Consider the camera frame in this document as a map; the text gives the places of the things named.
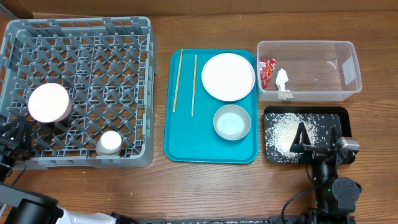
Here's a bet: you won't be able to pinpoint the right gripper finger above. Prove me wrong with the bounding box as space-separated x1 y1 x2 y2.
290 122 311 153
330 126 342 149

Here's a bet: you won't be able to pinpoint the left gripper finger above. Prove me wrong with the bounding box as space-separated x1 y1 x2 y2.
1 115 14 140
16 116 32 156

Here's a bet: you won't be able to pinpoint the rice grains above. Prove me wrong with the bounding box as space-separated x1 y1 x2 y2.
264 113 335 164

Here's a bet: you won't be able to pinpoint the pink-white bowl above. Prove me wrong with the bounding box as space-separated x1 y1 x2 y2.
27 83 72 123

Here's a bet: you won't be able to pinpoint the white tissue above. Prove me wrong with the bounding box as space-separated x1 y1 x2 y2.
275 68 293 100

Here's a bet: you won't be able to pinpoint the grey metal bowl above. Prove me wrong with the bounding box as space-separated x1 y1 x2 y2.
213 105 251 141

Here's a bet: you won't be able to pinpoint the red snack wrapper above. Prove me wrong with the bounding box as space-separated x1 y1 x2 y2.
259 58 276 90

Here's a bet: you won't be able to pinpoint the white paper cup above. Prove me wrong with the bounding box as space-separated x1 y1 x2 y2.
95 131 122 156

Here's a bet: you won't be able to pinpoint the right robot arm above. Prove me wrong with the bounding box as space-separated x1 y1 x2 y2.
280 122 362 224

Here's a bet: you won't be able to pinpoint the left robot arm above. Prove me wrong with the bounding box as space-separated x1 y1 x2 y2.
1 115 139 224

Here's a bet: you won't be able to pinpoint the black waste tray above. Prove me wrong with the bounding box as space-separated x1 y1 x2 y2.
263 106 352 147

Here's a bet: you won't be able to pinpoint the clear plastic bin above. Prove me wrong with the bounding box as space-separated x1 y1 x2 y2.
257 40 362 101

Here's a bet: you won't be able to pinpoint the large white plate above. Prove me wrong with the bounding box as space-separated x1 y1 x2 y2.
201 53 255 101

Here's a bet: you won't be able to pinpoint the grey plastic dish rack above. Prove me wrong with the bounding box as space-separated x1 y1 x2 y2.
1 16 156 170

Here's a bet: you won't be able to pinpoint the teal serving tray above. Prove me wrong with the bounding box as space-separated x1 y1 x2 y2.
164 49 259 164

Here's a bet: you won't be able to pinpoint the right wooden chopstick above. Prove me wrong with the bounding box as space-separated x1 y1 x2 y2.
191 55 198 117

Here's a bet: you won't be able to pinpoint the wooden chopstick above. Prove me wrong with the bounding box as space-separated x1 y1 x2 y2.
191 55 198 117
172 49 183 113

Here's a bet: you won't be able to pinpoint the left wooden chopstick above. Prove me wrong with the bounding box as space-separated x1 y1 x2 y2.
172 49 183 113

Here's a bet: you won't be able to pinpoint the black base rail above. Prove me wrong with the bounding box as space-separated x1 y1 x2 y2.
108 213 355 224

